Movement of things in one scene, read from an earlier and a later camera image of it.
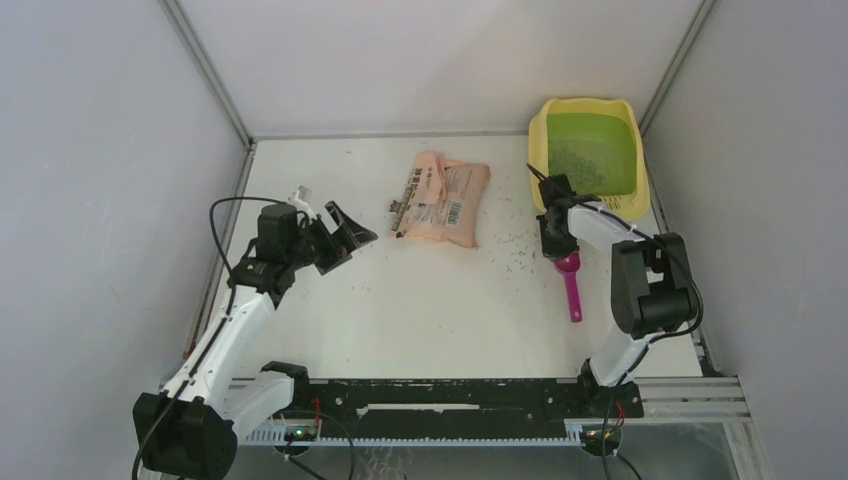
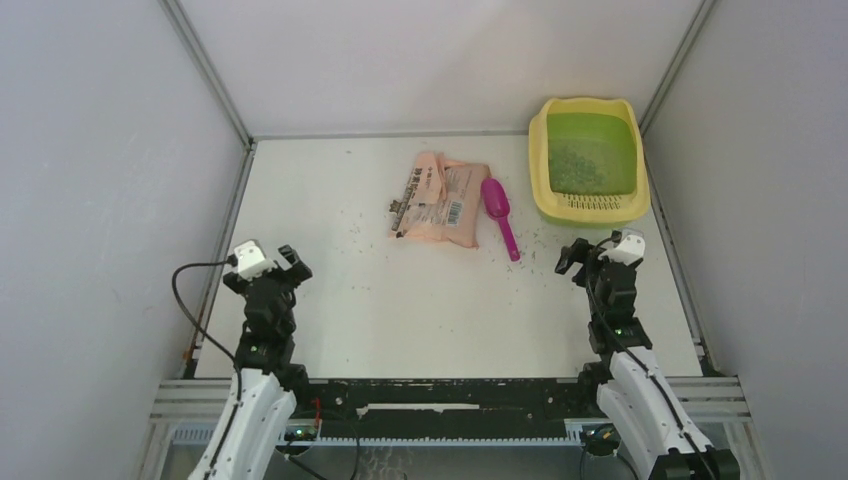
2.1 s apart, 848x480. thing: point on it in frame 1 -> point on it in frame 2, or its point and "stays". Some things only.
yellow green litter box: [598, 145] stays
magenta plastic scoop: [570, 265] -> [496, 202]
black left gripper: [350, 233] -> [299, 272]
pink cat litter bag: [442, 200] stays
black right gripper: [554, 251] -> [579, 251]
